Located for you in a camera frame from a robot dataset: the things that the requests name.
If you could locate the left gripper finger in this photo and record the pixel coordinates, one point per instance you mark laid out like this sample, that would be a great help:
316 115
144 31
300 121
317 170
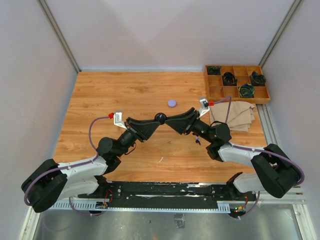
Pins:
132 121
146 130

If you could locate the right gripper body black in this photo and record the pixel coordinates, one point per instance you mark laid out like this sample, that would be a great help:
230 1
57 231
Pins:
194 120

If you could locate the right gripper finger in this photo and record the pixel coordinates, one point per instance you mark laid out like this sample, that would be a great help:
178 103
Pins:
183 116
178 125

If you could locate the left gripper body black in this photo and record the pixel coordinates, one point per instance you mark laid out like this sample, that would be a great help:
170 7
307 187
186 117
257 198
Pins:
130 130

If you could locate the black earbud charging case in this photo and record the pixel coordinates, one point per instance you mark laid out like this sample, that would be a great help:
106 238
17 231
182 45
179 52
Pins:
160 117

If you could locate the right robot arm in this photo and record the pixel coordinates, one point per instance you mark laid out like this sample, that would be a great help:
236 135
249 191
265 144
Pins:
273 172

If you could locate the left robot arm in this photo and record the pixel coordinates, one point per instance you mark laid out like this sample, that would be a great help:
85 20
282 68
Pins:
75 175

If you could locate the purple earbud charging case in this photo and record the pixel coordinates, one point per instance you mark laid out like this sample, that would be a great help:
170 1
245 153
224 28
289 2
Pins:
172 103

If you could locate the beige folded cloth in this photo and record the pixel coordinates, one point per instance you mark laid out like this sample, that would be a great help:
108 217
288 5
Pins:
238 117

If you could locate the rolled dark tie top-left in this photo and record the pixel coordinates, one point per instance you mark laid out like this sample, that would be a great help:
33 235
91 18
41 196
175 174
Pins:
214 70

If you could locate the rolled black tie centre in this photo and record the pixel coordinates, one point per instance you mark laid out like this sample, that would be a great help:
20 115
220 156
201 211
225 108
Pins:
229 79

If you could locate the rolled black tie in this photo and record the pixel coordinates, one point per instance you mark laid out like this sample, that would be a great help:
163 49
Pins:
229 79
257 79

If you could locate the rolled blue patterned tie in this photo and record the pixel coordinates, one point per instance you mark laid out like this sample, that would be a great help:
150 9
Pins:
246 91

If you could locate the wooden compartment tray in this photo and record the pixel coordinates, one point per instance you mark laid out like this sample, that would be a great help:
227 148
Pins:
215 90

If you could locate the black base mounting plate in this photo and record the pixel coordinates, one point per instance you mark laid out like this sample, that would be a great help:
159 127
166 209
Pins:
166 195

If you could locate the rolled black tie right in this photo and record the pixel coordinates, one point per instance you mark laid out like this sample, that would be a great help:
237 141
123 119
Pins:
257 79

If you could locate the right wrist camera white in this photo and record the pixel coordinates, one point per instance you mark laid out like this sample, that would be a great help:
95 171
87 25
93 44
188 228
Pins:
204 106

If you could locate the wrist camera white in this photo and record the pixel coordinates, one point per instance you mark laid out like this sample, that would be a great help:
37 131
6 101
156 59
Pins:
118 118
204 106

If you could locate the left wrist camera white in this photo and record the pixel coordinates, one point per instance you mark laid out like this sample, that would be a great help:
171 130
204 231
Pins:
118 118

